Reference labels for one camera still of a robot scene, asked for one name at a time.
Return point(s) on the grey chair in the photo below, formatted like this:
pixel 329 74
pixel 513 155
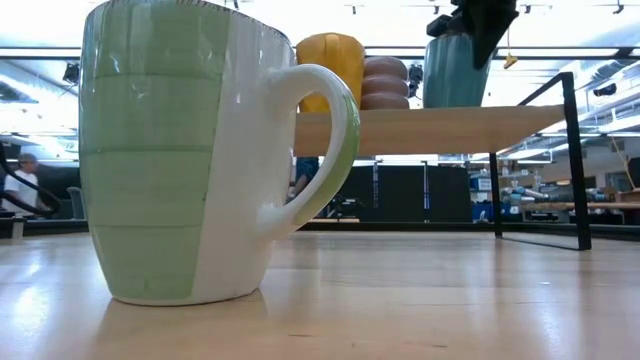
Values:
pixel 76 202

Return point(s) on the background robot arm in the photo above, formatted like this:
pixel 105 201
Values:
pixel 345 206

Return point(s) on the black aluminium table frame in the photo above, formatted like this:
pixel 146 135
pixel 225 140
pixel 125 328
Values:
pixel 400 226

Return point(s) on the wooden workbench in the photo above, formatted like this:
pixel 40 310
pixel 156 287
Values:
pixel 600 205

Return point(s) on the black partition panels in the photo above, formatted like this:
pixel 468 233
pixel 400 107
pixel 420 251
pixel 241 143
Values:
pixel 400 192

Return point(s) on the black ceiling-mounted device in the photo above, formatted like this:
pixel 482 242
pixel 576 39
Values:
pixel 71 72

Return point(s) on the black wall-mounted camera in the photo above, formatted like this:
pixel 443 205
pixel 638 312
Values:
pixel 605 90

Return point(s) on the orange ceramic mug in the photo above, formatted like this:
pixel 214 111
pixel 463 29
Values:
pixel 330 65

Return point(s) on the purple ceramic mug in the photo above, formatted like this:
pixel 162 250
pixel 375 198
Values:
pixel 384 82

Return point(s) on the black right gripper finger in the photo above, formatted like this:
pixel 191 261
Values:
pixel 487 25
pixel 445 25

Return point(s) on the blue storage bins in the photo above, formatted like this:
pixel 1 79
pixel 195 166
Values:
pixel 482 210

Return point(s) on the yellow hanging hook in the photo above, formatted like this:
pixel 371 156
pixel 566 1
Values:
pixel 510 61

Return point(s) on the green and white mug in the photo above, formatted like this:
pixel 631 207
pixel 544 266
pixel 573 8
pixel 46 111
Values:
pixel 150 175

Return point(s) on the wooden shelf with black legs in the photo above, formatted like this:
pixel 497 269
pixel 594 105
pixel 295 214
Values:
pixel 425 130

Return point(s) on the person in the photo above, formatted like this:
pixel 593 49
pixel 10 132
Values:
pixel 20 190
pixel 306 172

